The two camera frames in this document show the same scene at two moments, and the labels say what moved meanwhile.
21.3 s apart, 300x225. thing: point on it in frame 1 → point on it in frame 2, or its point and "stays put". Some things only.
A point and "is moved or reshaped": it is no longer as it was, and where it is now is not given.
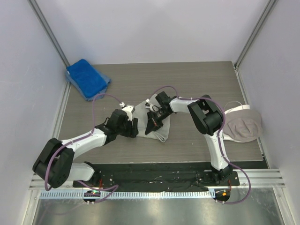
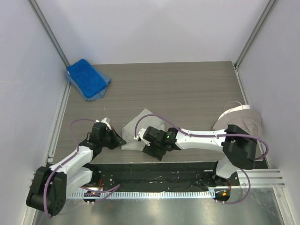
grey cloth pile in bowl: x=243 y=125 stays put
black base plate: x=158 y=176 stays put
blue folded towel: x=86 y=78 stays put
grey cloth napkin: x=140 y=113 is moved or reshaped
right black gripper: x=152 y=126 → x=151 y=150
